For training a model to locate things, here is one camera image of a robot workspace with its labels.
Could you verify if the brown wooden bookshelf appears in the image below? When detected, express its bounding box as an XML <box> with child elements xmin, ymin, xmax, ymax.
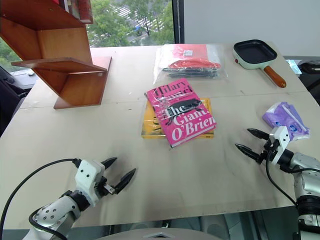
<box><xmin>0</xmin><ymin>0</ymin><xmax>113</xmax><ymax>110</ymax></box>

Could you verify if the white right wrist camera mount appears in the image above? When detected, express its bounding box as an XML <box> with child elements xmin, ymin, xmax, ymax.
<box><xmin>268</xmin><ymin>126</ymin><xmax>293</xmax><ymax>166</ymax></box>

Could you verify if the pink Giant O'Brien book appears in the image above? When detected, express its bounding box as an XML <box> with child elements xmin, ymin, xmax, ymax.
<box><xmin>144</xmin><ymin>77</ymin><xmax>217</xmax><ymax>149</ymax></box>

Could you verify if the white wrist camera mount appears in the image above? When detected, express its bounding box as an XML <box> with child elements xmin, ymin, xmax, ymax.
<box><xmin>268</xmin><ymin>126</ymin><xmax>293</xmax><ymax>166</ymax></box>
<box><xmin>74</xmin><ymin>159</ymin><xmax>106</xmax><ymax>207</ymax></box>

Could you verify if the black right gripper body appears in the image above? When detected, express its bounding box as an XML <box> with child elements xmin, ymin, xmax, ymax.
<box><xmin>260</xmin><ymin>136</ymin><xmax>279</xmax><ymax>161</ymax></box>

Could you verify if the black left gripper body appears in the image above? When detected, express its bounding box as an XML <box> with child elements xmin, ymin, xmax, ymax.
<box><xmin>95</xmin><ymin>175</ymin><xmax>118</xmax><ymax>200</ymax></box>

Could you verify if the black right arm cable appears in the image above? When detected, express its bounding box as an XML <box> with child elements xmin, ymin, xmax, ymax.
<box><xmin>265</xmin><ymin>147</ymin><xmax>298</xmax><ymax>206</ymax></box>

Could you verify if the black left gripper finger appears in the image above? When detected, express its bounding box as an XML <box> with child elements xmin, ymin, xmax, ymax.
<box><xmin>113</xmin><ymin>167</ymin><xmax>137</xmax><ymax>195</ymax></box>
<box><xmin>100</xmin><ymin>156</ymin><xmax>118</xmax><ymax>170</ymax></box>

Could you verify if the mint green square frying pan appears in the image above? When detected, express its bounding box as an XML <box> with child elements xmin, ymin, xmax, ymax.
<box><xmin>232</xmin><ymin>39</ymin><xmax>287</xmax><ymax>89</ymax></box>

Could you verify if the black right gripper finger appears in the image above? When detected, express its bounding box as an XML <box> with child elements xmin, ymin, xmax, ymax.
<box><xmin>234</xmin><ymin>143</ymin><xmax>264</xmax><ymax>165</ymax></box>
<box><xmin>246</xmin><ymin>128</ymin><xmax>271</xmax><ymax>143</ymax></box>

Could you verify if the clear plastic bag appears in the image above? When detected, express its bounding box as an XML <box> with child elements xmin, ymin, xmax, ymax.
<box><xmin>152</xmin><ymin>43</ymin><xmax>229</xmax><ymax>85</ymax></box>

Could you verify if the red flat folder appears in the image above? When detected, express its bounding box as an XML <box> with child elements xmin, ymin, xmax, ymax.
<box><xmin>171</xmin><ymin>44</ymin><xmax>210</xmax><ymax>64</ymax></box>

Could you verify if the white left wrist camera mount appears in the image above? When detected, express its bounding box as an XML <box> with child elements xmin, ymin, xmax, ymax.
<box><xmin>74</xmin><ymin>159</ymin><xmax>106</xmax><ymax>207</ymax></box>

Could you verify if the yellow book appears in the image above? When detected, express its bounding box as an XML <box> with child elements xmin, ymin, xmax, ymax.
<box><xmin>140</xmin><ymin>97</ymin><xmax>215</xmax><ymax>140</ymax></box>

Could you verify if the dark furniture beside table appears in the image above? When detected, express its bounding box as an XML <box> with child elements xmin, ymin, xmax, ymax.
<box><xmin>0</xmin><ymin>65</ymin><xmax>34</xmax><ymax>137</ymax></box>

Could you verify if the bundle of black pens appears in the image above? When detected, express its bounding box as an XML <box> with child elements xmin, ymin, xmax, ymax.
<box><xmin>161</xmin><ymin>66</ymin><xmax>221</xmax><ymax>80</ymax></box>

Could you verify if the black chair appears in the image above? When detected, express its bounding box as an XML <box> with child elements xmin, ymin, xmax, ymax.
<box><xmin>296</xmin><ymin>59</ymin><xmax>320</xmax><ymax>107</ymax></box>

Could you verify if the purple plastic bag pack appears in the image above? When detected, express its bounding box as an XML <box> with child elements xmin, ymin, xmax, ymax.
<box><xmin>261</xmin><ymin>101</ymin><xmax>312</xmax><ymax>142</ymax></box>

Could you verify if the red fabric pouch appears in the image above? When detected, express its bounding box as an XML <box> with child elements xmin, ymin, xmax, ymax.
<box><xmin>167</xmin><ymin>57</ymin><xmax>222</xmax><ymax>74</ymax></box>

